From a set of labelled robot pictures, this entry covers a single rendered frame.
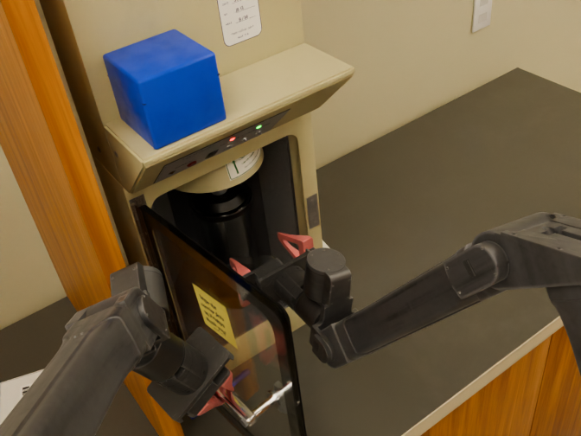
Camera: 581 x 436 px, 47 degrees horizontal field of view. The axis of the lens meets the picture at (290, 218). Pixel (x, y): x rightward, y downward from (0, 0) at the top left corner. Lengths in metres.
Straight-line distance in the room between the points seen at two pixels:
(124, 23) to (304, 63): 0.25
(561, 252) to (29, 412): 0.43
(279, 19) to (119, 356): 0.54
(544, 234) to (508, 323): 0.71
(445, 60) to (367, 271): 0.76
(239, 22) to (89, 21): 0.21
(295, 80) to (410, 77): 0.99
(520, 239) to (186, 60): 0.41
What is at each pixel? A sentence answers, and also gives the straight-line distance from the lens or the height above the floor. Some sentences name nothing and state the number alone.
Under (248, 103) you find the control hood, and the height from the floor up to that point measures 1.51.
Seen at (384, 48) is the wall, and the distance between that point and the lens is 1.76.
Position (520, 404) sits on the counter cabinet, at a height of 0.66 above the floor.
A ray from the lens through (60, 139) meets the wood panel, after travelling 0.77.
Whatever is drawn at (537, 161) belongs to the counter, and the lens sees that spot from 1.76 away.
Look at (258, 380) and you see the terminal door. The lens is 0.92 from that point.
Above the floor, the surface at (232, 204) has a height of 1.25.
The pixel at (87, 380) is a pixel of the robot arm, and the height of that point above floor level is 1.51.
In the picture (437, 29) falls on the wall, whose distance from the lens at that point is 1.89.
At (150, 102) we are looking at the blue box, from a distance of 0.78.
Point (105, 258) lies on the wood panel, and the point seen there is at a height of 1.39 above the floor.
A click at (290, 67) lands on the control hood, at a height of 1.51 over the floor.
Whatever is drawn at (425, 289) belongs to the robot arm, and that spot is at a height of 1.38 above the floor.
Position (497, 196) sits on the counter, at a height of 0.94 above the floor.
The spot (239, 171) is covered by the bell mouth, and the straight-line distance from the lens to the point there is 1.05.
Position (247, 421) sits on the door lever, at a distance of 0.89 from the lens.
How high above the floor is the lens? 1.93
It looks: 39 degrees down
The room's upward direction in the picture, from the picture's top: 7 degrees counter-clockwise
